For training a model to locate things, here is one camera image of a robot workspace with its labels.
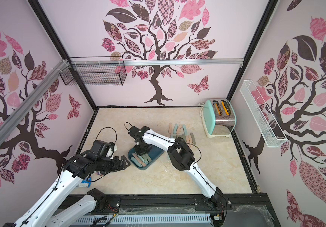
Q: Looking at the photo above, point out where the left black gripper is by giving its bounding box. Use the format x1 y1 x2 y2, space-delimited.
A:
94 155 129 175

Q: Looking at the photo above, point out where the long pink fruit knife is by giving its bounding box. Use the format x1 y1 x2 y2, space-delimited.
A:
131 155 147 168

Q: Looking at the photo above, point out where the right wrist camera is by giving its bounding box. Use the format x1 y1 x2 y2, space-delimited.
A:
128 126 144 140

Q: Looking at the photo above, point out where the white slotted cable duct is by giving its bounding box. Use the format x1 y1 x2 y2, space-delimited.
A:
71 213 212 227

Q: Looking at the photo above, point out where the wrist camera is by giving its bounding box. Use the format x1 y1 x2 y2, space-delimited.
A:
91 140 116 159
128 126 144 140

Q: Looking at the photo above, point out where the green fruit knife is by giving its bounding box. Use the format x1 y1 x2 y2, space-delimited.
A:
182 124 188 135
173 124 179 134

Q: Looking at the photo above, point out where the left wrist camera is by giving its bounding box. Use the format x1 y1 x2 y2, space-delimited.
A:
91 140 116 159

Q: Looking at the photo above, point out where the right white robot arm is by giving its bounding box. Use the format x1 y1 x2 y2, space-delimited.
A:
128 126 224 207

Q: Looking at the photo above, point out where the teal plastic storage box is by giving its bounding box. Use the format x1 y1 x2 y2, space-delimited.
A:
128 146 164 170

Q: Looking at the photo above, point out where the black wire basket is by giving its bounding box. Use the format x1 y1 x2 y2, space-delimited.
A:
59 55 128 86

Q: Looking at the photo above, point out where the blue snack packet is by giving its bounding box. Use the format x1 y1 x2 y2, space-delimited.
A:
77 177 92 188

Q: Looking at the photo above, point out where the mint green toaster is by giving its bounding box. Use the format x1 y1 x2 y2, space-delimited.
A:
200 98 237 138

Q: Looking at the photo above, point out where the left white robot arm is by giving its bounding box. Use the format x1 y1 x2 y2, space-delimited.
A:
4 155 108 227

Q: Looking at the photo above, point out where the white wire shelf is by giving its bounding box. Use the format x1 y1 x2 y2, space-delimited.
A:
240 80 288 148

